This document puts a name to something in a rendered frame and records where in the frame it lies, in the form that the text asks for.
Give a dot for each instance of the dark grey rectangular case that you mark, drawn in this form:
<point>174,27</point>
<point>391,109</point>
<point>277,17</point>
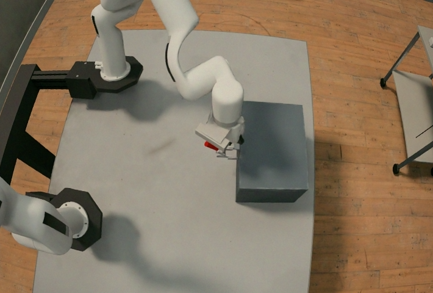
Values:
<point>271,164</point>

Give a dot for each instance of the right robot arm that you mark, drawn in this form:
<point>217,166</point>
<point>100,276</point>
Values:
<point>37,224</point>

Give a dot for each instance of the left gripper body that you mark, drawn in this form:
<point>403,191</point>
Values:
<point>234,133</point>

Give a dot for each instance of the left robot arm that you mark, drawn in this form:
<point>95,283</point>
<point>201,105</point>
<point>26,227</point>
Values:
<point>215,74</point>

